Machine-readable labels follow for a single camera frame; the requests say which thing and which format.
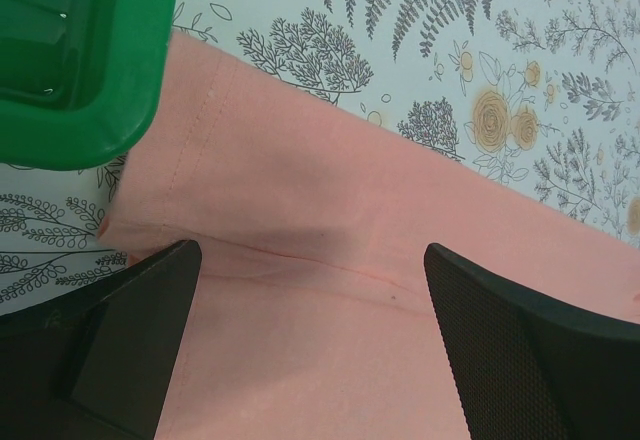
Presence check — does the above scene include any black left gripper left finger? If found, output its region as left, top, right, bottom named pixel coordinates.
left=1, top=241, right=202, bottom=440

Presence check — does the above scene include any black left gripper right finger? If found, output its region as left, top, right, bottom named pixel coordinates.
left=424, top=243, right=639, bottom=439

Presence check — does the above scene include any salmon pink t-shirt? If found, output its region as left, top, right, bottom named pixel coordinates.
left=101, top=33, right=639, bottom=439

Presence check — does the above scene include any floral patterned table mat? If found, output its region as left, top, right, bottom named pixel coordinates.
left=1, top=0, right=639, bottom=313

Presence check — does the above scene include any green plastic bin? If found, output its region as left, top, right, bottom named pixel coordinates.
left=1, top=0, right=176, bottom=171

